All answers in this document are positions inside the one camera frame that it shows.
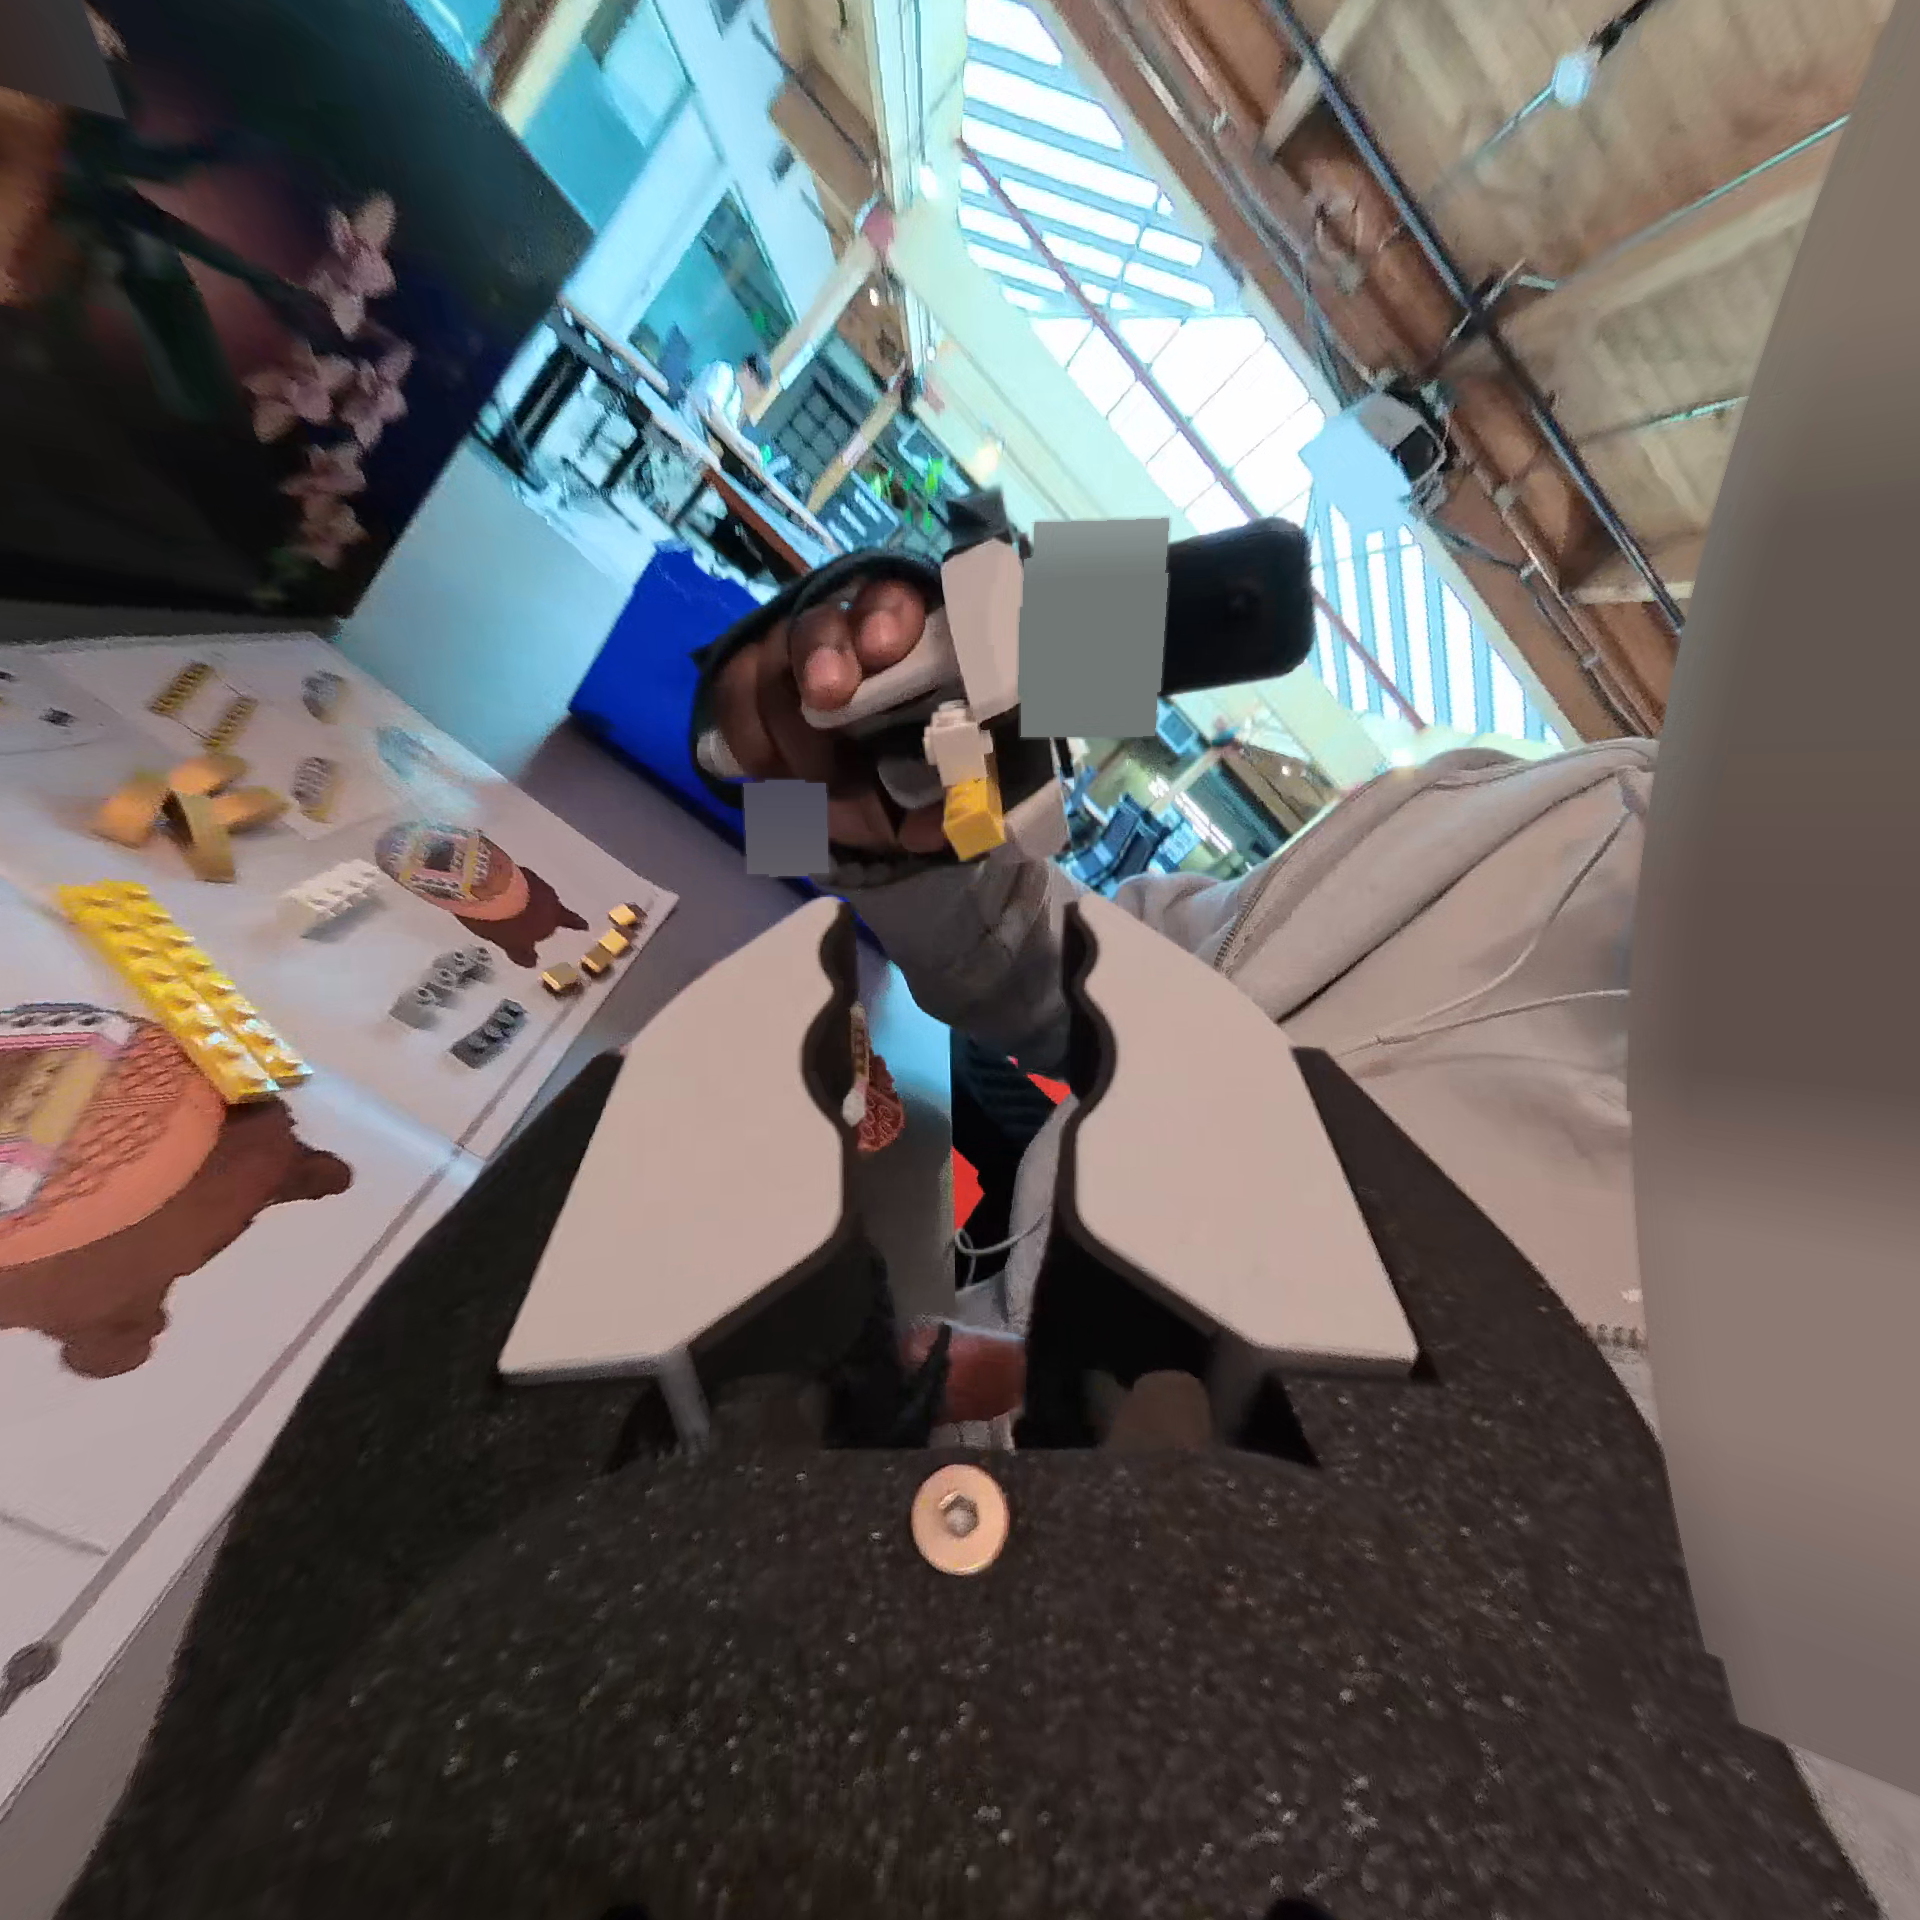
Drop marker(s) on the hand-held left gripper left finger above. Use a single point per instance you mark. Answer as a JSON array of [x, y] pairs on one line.
[[676, 1200]]

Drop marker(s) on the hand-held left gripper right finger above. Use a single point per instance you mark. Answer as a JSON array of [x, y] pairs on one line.
[[1247, 1200]]

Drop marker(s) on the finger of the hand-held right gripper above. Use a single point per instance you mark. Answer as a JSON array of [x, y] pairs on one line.
[[981, 616]]

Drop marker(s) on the small white brick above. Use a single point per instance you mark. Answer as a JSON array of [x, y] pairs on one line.
[[957, 747], [363, 883], [316, 895]]

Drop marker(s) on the yellow long brick plate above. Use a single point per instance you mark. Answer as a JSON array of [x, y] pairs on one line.
[[978, 816], [151, 957], [212, 1021]]

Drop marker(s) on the brick flowerpot model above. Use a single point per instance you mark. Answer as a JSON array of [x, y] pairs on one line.
[[874, 1095]]

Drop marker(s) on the blue plastic bin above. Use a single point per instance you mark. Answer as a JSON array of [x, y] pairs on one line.
[[646, 675]]

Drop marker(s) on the person's right forearm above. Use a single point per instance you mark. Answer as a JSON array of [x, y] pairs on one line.
[[1352, 901]]

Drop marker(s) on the small grey brick piece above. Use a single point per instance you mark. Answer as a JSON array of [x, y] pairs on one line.
[[431, 996], [476, 967], [451, 979], [411, 1010]]

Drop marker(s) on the brick set instruction booklet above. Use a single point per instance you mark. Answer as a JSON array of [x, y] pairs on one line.
[[181, 1412]]

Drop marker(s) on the black orchid print set box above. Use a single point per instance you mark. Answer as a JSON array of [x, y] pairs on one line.
[[181, 452]]

